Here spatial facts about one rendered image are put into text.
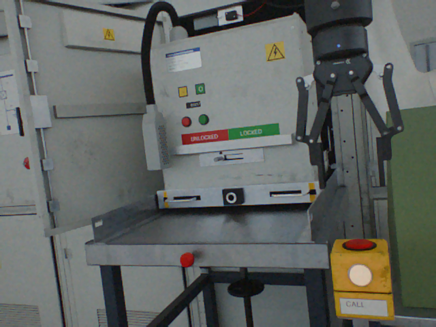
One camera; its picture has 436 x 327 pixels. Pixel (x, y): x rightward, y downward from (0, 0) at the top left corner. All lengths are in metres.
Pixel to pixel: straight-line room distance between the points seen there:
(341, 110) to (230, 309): 0.92
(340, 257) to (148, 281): 1.35
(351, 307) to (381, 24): 0.62
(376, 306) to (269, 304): 1.10
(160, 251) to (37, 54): 0.75
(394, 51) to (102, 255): 0.85
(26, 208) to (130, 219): 1.09
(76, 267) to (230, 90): 1.24
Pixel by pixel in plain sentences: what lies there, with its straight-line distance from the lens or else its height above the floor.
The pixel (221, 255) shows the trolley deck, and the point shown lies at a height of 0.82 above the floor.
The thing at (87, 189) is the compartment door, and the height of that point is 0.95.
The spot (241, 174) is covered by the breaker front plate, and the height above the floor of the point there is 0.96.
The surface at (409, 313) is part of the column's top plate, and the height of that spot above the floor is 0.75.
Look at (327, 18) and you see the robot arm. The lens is 0.61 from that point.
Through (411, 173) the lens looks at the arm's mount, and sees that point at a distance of 0.77.
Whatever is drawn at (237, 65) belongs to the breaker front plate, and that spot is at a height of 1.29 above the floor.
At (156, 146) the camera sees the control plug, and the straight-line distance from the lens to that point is 1.22.
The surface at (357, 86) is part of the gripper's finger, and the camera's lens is 0.62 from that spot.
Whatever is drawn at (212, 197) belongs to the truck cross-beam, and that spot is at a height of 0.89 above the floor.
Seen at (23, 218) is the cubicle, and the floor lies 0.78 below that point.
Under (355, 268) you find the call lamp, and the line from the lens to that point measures 0.63.
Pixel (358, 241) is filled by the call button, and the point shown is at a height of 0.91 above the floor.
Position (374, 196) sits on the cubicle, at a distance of 1.53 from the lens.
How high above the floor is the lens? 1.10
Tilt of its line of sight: 5 degrees down
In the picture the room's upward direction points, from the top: 7 degrees counter-clockwise
